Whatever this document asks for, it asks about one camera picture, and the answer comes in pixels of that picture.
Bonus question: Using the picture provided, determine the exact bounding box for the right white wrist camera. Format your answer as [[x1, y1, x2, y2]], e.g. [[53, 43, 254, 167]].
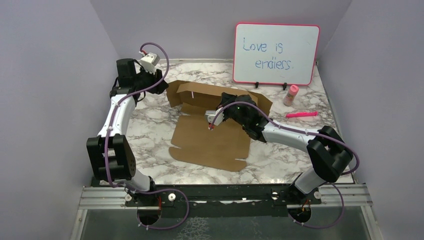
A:
[[204, 110, 224, 130]]

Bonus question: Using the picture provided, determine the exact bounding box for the pink capped small bottle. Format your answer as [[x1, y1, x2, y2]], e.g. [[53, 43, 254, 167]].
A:
[[283, 84, 299, 106]]

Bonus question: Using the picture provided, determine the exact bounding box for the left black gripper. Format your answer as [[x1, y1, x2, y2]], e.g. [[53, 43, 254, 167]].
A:
[[133, 64, 169, 94]]

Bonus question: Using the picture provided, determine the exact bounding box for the pink framed whiteboard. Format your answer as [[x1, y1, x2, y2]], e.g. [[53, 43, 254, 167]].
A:
[[232, 22, 321, 86]]

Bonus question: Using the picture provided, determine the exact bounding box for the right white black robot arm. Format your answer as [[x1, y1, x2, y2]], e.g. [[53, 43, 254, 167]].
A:
[[205, 92, 355, 204]]

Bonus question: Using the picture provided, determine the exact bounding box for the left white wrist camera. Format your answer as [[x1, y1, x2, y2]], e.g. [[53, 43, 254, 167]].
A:
[[139, 52, 161, 75]]

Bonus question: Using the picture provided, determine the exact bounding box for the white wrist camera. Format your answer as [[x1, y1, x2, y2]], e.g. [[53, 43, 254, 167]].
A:
[[139, 52, 161, 75], [204, 110, 224, 130]]

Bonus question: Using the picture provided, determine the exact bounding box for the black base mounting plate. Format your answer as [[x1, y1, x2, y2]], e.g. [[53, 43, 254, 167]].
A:
[[124, 183, 322, 219]]

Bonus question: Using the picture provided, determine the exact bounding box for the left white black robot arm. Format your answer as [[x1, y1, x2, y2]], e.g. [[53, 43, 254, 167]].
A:
[[86, 53, 169, 206]]

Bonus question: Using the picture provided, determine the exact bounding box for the brown cardboard box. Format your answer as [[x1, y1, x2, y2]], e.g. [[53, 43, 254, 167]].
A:
[[166, 80, 273, 172]]

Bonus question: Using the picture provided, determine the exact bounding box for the purple cable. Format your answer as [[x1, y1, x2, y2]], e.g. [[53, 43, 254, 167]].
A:
[[103, 42, 190, 231], [209, 101, 361, 230]]

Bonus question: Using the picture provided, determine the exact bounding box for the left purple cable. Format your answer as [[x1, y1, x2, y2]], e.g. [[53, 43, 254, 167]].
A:
[[103, 42, 190, 231]]

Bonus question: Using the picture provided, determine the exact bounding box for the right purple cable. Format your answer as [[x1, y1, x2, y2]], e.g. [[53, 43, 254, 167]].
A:
[[209, 101, 361, 230]]

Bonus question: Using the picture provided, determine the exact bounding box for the pink marker pen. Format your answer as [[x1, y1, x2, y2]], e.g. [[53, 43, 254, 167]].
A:
[[286, 111, 318, 118]]

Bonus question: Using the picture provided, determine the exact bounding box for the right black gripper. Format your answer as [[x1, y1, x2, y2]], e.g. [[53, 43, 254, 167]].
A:
[[215, 92, 248, 128]]

